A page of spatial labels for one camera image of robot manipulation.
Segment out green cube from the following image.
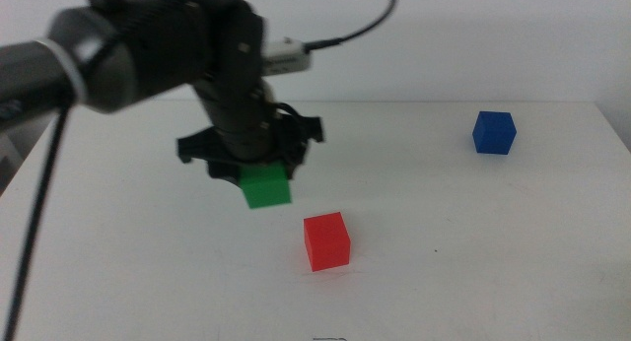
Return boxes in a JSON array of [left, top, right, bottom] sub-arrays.
[[239, 161, 293, 210]]

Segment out red cube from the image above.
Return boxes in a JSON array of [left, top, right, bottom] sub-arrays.
[[303, 211, 352, 273]]

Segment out blue cube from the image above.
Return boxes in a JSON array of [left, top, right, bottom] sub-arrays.
[[471, 110, 518, 156]]

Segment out black camera cable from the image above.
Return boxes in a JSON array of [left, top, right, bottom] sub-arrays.
[[304, 0, 398, 54]]

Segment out white cable tie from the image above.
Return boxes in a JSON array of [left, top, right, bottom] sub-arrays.
[[41, 37, 90, 103]]

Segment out black hanging arm cable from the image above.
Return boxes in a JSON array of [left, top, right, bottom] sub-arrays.
[[2, 102, 73, 341]]

